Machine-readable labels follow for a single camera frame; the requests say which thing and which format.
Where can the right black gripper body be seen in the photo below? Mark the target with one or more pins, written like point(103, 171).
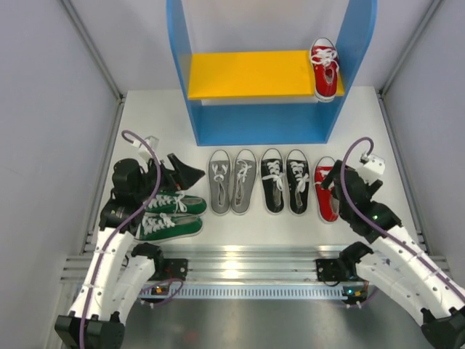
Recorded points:
point(341, 178)

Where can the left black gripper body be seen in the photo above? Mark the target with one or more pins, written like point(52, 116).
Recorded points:
point(166, 173)

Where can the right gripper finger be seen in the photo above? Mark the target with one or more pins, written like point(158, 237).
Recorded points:
point(337, 194)
point(336, 176)

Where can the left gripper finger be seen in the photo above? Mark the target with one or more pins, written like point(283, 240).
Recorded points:
point(180, 168)
point(185, 182)

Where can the red sneaker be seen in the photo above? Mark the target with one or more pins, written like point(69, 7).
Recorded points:
point(324, 60)
point(328, 205)

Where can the black sneaker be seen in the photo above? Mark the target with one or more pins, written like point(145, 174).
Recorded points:
point(272, 177)
point(298, 178)

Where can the grey sneaker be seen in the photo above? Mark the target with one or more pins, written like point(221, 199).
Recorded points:
point(244, 177)
point(219, 173)

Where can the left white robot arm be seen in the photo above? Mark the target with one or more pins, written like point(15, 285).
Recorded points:
point(145, 208)

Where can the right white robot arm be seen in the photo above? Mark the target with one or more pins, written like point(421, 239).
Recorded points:
point(387, 257)

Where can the blue yellow shoe shelf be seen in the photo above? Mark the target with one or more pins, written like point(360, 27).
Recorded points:
point(265, 98)

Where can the upper green sneaker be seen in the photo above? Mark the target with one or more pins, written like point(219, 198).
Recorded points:
point(176, 203)

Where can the green sneaker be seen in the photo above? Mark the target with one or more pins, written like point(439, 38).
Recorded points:
point(176, 203)
point(165, 227)

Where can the lower green sneaker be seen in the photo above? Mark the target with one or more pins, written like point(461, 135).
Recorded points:
point(165, 227)

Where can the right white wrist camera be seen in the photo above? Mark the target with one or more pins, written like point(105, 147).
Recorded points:
point(372, 168)

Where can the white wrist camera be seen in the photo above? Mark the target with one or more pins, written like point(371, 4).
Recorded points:
point(147, 148)
point(372, 168)

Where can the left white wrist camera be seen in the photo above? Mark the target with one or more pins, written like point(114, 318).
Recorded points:
point(147, 148)

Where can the aluminium rail frame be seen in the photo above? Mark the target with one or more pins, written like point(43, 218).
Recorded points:
point(259, 246)

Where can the slotted cable duct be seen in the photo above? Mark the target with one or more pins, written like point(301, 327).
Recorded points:
point(256, 292)

